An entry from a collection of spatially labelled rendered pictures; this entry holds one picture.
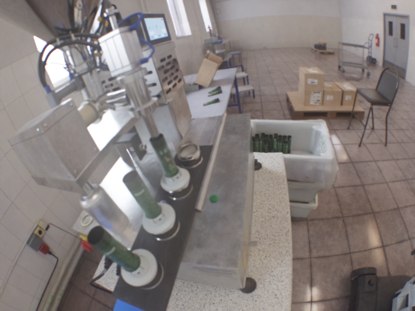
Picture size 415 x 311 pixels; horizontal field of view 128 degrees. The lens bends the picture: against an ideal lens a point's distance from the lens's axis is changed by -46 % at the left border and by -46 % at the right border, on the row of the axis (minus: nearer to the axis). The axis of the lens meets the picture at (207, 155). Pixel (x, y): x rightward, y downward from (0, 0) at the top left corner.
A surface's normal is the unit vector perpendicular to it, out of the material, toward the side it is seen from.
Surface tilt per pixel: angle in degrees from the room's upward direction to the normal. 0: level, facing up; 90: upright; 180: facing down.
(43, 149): 90
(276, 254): 0
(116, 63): 90
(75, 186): 90
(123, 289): 0
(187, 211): 0
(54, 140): 90
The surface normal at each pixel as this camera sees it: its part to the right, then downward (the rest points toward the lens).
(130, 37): 0.95, -0.04
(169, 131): -0.20, 0.64
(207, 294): -0.22, -0.77
